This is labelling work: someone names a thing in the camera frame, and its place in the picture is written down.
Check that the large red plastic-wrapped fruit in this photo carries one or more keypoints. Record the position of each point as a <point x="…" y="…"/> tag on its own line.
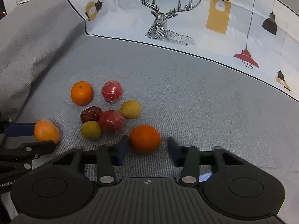
<point x="111" y="121"/>

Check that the grey white deer-print bedsheet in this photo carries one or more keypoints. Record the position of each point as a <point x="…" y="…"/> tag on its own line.
<point x="186" y="98"/>

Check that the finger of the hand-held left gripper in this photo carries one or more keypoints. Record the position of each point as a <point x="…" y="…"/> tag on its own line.
<point x="19" y="129"/>
<point x="35" y="149"/>

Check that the small red plastic-wrapped fruit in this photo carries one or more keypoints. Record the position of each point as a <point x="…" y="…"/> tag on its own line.
<point x="112" y="91"/>

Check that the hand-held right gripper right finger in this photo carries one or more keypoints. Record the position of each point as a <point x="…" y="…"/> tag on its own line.
<point x="174" y="152"/>

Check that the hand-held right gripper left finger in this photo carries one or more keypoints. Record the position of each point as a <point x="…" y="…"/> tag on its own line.
<point x="122" y="150"/>

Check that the orange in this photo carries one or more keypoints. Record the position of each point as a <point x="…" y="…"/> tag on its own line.
<point x="81" y="93"/>
<point x="46" y="133"/>
<point x="144" y="140"/>

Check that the yellow-green round fruit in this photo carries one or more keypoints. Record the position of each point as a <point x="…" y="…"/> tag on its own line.
<point x="130" y="109"/>
<point x="91" y="130"/>

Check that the dark red jujube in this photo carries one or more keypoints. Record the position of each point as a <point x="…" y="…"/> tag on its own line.
<point x="90" y="114"/>

